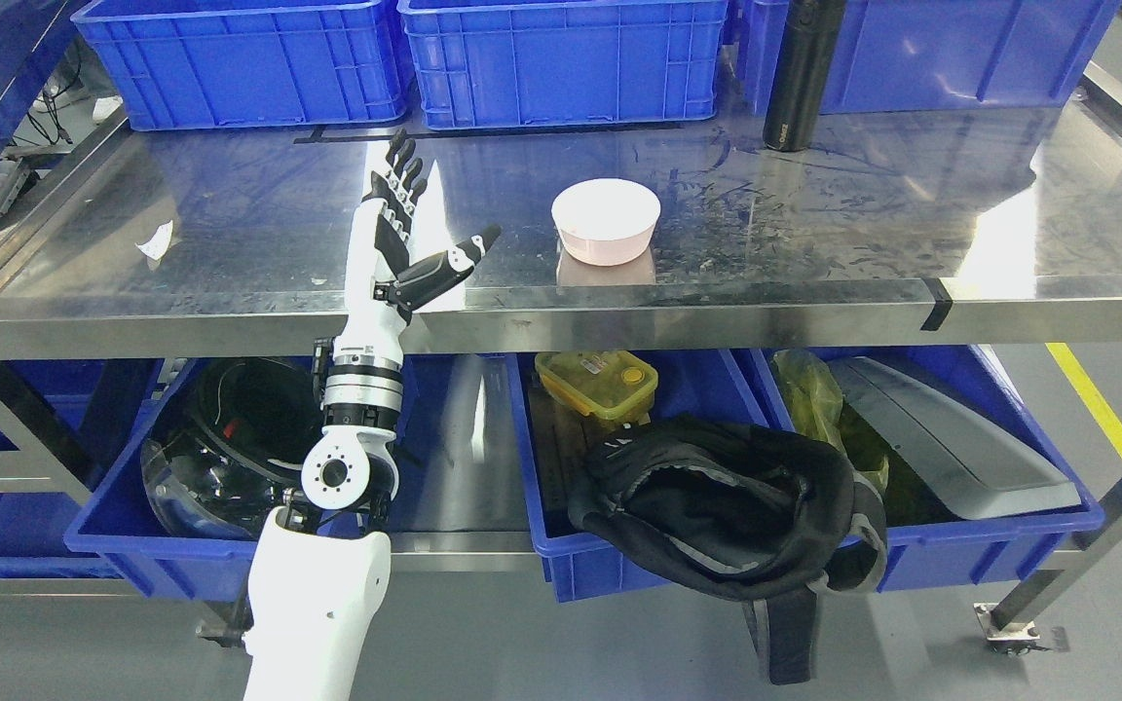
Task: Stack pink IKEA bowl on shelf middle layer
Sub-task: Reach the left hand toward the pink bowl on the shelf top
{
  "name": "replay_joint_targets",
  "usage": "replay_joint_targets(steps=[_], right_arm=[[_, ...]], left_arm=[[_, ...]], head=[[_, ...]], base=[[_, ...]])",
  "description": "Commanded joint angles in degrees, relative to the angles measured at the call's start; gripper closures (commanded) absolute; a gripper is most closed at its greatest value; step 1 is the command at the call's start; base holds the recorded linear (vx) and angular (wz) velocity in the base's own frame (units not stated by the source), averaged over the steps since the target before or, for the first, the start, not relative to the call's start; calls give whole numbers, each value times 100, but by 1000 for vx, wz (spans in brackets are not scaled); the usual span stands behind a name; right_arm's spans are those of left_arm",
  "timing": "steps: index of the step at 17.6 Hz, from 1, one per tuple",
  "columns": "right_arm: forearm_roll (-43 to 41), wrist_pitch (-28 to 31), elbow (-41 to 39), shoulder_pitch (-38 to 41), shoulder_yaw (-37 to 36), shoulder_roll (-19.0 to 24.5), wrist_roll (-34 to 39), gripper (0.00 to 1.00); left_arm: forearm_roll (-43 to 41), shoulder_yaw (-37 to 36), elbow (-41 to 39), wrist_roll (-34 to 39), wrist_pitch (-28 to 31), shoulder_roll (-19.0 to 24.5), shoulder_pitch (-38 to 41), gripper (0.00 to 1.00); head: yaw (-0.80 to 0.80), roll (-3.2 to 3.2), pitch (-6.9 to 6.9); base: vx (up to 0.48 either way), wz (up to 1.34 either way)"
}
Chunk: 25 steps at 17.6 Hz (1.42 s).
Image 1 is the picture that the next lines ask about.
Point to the stainless steel shelf rack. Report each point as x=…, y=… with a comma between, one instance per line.
x=900, y=229

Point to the blue bin lower right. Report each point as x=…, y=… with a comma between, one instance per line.
x=928, y=545

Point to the black helmet with visor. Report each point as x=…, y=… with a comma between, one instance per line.
x=223, y=450

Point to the black backpack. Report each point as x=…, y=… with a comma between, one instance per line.
x=767, y=518

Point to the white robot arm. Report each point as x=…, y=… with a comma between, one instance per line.
x=321, y=571

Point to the black thermos bottle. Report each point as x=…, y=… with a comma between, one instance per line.
x=802, y=68

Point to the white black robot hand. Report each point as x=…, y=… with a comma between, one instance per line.
x=384, y=287

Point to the blue bin lower middle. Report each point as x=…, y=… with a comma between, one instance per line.
x=717, y=385

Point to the pink plastic bowl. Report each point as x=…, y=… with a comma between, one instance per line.
x=606, y=222

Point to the white paper scrap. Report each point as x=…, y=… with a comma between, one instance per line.
x=159, y=244

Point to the blue crate top right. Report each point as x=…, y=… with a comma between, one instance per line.
x=962, y=55

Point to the grey plastic panel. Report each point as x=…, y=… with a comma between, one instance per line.
x=977, y=469

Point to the yellow lunch box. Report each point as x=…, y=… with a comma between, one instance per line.
x=613, y=387

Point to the blue crate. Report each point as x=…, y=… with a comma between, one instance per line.
x=546, y=64
x=962, y=55
x=187, y=65

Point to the blue crate top middle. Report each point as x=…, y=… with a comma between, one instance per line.
x=546, y=64

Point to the yellow green plastic bag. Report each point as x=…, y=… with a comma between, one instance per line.
x=818, y=409

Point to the blue crate top left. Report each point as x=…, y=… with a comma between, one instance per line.
x=187, y=65

